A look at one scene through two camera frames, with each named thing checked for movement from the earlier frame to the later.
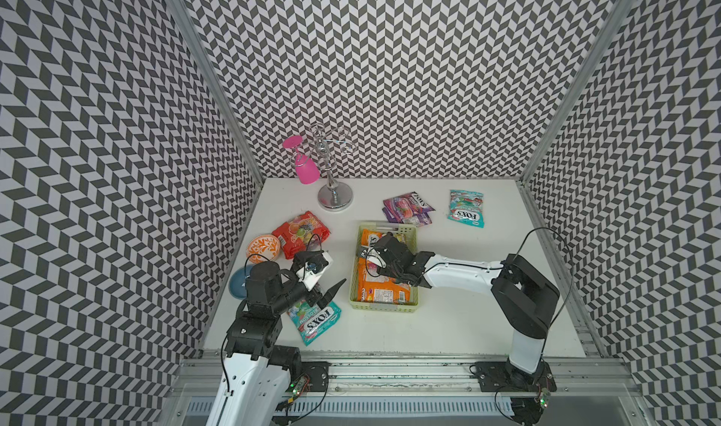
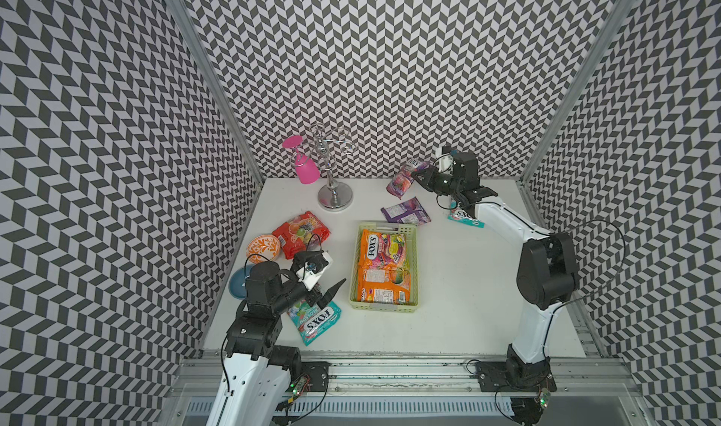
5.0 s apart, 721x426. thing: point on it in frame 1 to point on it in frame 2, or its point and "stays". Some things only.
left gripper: [329, 295] stays
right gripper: [386, 270] to [427, 179]
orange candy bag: [390, 292] stays
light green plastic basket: [389, 226] stays
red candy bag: [294, 235] stays
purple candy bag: [407, 208] to [401, 181]
